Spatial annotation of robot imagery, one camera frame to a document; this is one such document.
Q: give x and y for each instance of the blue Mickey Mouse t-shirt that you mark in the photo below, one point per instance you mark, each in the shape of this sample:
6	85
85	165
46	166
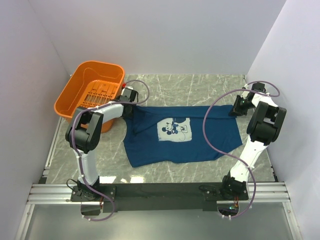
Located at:
179	134

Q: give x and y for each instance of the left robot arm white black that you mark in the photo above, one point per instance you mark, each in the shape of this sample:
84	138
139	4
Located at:
83	135

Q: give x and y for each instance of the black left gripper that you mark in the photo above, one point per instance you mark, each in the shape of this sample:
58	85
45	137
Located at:
130	114

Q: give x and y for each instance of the orange plastic laundry basket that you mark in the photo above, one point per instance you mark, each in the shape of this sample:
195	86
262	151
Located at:
93	83

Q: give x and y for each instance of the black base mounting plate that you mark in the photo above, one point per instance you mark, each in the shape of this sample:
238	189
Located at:
158	196

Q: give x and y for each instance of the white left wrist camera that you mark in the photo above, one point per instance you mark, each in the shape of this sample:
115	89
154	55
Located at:
125	86

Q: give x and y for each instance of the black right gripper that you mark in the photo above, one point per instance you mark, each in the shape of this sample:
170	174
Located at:
237	111

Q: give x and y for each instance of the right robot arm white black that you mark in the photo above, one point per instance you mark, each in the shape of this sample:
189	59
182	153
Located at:
263	128

